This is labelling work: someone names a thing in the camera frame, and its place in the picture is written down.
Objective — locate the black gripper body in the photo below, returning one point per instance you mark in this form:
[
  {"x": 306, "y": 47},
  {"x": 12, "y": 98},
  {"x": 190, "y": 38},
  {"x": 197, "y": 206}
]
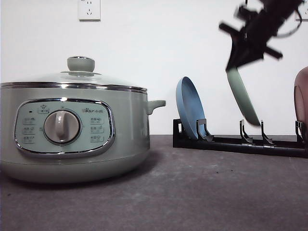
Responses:
[{"x": 262, "y": 23}]

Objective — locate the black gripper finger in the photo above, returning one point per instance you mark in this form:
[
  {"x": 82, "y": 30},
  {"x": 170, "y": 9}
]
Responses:
[{"x": 246, "y": 49}]

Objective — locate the green plate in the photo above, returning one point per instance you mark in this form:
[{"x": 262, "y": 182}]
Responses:
[{"x": 242, "y": 96}]

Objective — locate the glass steamer lid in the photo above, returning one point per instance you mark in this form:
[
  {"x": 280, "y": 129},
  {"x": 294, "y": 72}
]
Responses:
[{"x": 81, "y": 76}]

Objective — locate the pink plate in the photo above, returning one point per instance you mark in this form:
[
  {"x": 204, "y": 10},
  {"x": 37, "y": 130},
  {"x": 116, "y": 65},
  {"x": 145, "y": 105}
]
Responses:
[{"x": 301, "y": 98}]

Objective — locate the blue plate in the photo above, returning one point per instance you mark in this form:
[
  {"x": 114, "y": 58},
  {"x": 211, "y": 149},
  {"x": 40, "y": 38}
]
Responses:
[{"x": 190, "y": 105}]

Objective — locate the green electric steamer pot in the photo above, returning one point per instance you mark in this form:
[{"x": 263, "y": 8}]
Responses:
[{"x": 73, "y": 134}]

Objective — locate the black dish rack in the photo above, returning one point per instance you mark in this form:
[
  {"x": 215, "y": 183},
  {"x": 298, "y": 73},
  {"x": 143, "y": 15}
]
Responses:
[{"x": 244, "y": 144}]

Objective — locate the black cable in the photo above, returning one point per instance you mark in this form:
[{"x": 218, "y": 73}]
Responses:
[{"x": 298, "y": 25}]

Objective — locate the white wall socket right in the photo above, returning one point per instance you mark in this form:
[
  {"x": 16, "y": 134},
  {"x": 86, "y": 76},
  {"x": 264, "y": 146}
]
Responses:
[{"x": 303, "y": 9}]

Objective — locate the white wall socket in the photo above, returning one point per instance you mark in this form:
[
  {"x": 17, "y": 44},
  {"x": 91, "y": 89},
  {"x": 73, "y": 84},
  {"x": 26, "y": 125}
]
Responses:
[
  {"x": 303, "y": 9},
  {"x": 89, "y": 10}
]

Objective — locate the white wall socket left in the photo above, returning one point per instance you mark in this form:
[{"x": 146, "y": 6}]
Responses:
[{"x": 89, "y": 10}]

